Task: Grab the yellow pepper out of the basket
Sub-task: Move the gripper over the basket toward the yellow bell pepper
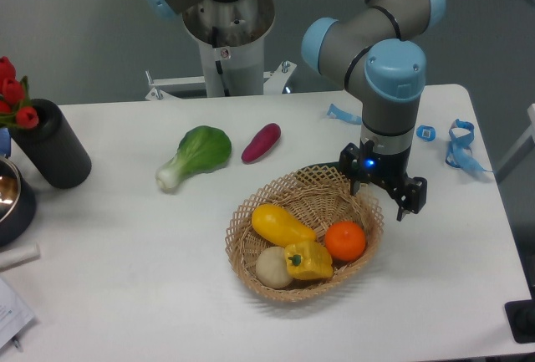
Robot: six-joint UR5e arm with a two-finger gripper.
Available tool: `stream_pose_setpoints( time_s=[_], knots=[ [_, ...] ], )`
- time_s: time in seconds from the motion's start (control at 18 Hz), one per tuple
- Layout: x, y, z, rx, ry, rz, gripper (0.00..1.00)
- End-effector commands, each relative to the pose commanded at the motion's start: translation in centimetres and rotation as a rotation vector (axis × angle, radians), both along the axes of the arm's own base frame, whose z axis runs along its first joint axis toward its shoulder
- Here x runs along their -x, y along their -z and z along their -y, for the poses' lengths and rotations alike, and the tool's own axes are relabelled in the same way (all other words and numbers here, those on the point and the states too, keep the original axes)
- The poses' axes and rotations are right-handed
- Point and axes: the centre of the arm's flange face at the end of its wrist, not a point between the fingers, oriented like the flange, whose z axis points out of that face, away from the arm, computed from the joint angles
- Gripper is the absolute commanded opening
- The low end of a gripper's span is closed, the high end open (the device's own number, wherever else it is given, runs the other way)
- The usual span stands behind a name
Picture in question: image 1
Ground dark metal bowl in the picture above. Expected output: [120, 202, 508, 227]
[1, 156, 37, 247]

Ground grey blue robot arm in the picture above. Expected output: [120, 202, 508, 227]
[146, 0, 446, 216]

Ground white paper roll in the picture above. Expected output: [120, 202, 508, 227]
[0, 244, 40, 271]

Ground green bok choy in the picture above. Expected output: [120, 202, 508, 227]
[155, 125, 232, 192]

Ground woven wicker basket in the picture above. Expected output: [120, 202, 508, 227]
[225, 166, 383, 302]

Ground black device at edge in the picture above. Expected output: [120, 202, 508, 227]
[504, 299, 534, 344]

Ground blue lanyard strap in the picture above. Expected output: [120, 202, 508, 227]
[444, 118, 494, 177]

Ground orange tangerine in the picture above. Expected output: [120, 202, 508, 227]
[324, 221, 367, 262]

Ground white paper sheet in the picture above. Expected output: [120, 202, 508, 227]
[0, 279, 35, 347]

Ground black cylindrical vase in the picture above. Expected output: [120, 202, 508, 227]
[9, 99, 92, 189]

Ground beige round potato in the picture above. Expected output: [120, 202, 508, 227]
[256, 247, 293, 289]

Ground blue ribbon strip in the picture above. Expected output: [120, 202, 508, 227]
[326, 104, 362, 125]

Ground yellow pepper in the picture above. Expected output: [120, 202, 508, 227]
[284, 241, 334, 281]

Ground yellow squash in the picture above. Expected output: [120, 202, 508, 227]
[251, 204, 317, 247]

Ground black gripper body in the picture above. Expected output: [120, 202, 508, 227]
[339, 140, 427, 214]

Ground purple sweet potato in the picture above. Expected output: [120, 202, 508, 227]
[241, 123, 281, 164]

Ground red tulip flowers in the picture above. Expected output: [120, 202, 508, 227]
[1, 56, 39, 130]

